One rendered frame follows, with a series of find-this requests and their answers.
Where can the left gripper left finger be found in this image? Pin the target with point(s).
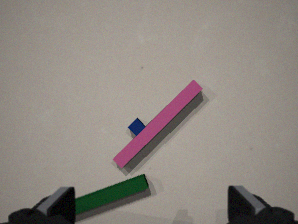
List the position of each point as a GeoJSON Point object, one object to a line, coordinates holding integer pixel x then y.
{"type": "Point", "coordinates": [61, 202]}

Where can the small blue cube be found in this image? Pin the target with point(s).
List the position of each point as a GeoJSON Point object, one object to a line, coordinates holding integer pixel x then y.
{"type": "Point", "coordinates": [136, 126]}

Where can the dark green rod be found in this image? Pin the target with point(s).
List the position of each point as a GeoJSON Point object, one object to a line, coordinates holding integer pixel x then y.
{"type": "Point", "coordinates": [111, 193]}

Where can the pink rod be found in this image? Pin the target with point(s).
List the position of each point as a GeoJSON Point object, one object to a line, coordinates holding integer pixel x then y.
{"type": "Point", "coordinates": [170, 111]}

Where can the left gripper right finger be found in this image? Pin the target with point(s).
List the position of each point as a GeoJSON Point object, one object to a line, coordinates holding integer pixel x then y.
{"type": "Point", "coordinates": [252, 209]}

